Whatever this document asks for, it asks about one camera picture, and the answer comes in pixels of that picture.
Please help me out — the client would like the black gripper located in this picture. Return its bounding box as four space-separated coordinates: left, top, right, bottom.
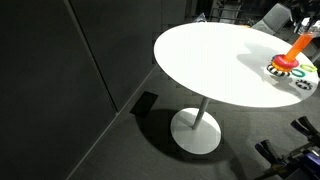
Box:
293 0 320 22

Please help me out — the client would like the orange cone stacking stand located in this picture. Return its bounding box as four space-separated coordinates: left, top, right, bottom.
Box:
283 31 316 64

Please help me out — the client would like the grey office chair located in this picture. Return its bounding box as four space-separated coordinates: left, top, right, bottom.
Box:
251 3 295 36

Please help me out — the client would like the translucent plastic sheet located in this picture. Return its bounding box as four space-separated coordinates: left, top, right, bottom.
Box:
193 12 210 24

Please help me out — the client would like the white table leg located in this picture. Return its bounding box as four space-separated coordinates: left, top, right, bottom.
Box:
192 96 212 131

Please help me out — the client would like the round white table base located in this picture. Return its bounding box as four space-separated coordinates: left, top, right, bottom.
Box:
170 107 222 156

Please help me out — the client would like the black floor plate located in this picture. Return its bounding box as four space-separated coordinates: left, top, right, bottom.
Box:
129 91 160 118

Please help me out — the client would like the green plastic ring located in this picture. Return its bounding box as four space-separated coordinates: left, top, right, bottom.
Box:
299 63 319 73

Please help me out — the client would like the teal plastic ring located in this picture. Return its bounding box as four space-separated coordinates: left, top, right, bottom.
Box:
290 68 307 78

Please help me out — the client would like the yellow stacking ring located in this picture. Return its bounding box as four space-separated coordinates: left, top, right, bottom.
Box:
270 61 294 73

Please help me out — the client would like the large black white ring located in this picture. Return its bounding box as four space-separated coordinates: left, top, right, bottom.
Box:
266 64 292 78

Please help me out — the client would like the small black white ring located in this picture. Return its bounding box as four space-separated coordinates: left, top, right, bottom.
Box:
295 79 314 91

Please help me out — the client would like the grey metal frame cart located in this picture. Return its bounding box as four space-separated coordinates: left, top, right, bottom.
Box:
209 0 245 24

